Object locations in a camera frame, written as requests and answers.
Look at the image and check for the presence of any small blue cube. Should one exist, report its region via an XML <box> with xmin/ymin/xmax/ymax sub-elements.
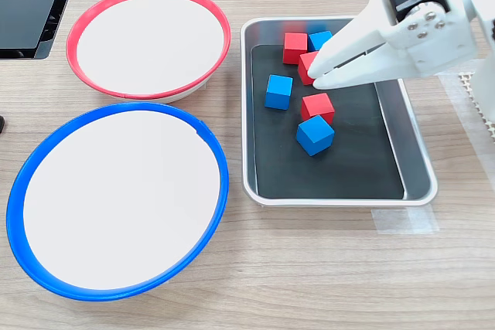
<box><xmin>264</xmin><ymin>73</ymin><xmax>294</xmax><ymax>111</ymax></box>
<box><xmin>295</xmin><ymin>114</ymin><xmax>336</xmax><ymax>157</ymax></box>
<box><xmin>307</xmin><ymin>30</ymin><xmax>334</xmax><ymax>52</ymax></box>

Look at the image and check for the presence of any small red cube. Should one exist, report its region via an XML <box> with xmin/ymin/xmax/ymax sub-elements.
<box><xmin>300</xmin><ymin>92</ymin><xmax>336</xmax><ymax>124</ymax></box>
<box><xmin>297</xmin><ymin>50</ymin><xmax>322</xmax><ymax>87</ymax></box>
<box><xmin>282</xmin><ymin>32</ymin><xmax>309</xmax><ymax>66</ymax></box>

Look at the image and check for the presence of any steel tray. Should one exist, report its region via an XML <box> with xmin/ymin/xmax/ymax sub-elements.
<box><xmin>240</xmin><ymin>16</ymin><xmax>439</xmax><ymax>208</ymax></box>

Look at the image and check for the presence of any black tray mat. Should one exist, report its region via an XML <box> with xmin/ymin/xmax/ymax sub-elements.
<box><xmin>250</xmin><ymin>43</ymin><xmax>405</xmax><ymax>200</ymax></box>

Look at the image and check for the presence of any clear tape strip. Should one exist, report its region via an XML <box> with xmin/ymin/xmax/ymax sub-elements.
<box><xmin>370</xmin><ymin>208</ymin><xmax>441</xmax><ymax>235</ymax></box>

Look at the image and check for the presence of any white plate with red rim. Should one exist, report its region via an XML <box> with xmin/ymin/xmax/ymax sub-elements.
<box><xmin>65</xmin><ymin>0</ymin><xmax>232</xmax><ymax>104</ymax></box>

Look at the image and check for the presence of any white plate with blue rim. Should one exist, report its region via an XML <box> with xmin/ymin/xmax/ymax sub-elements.
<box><xmin>5</xmin><ymin>101</ymin><xmax>230</xmax><ymax>303</ymax></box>

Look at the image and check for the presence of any black flat electronic device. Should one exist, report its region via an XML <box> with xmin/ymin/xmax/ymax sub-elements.
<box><xmin>0</xmin><ymin>0</ymin><xmax>84</xmax><ymax>61</ymax></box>

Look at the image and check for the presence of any pale perforated base plate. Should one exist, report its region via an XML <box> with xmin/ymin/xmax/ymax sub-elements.
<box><xmin>458</xmin><ymin>70</ymin><xmax>495</xmax><ymax>141</ymax></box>

